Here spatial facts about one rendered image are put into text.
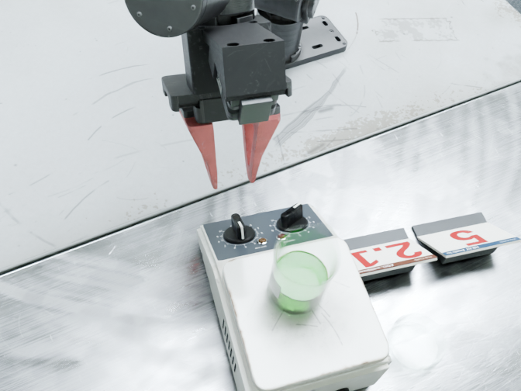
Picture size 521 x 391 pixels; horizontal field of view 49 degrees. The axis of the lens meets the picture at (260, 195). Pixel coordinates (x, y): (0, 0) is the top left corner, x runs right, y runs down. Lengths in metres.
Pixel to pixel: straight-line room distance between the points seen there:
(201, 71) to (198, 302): 0.25
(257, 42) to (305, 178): 0.32
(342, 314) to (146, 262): 0.22
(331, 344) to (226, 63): 0.25
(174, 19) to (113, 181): 0.32
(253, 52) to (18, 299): 0.36
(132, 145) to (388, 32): 0.41
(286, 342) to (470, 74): 0.52
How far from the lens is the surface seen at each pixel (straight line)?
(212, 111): 0.47
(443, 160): 0.75
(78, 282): 0.62
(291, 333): 0.50
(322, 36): 0.84
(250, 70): 0.39
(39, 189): 0.69
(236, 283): 0.51
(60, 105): 0.76
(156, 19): 0.40
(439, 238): 0.67
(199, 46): 0.45
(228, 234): 0.57
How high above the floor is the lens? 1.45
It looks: 56 degrees down
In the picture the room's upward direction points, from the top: 9 degrees clockwise
